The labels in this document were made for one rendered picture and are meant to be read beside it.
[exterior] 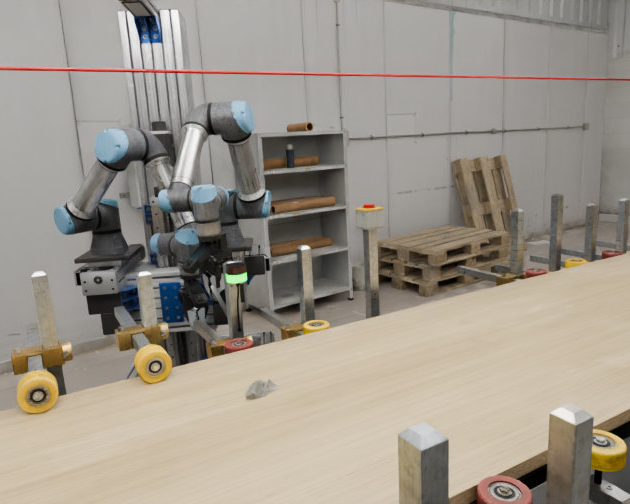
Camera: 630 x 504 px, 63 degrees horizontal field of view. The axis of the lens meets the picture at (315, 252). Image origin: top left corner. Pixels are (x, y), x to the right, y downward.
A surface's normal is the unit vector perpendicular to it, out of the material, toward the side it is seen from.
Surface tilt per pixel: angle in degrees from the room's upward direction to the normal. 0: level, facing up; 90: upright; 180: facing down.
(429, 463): 90
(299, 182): 90
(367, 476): 0
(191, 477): 0
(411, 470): 90
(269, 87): 90
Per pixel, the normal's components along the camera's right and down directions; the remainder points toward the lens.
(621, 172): -0.81, 0.16
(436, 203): 0.58, 0.14
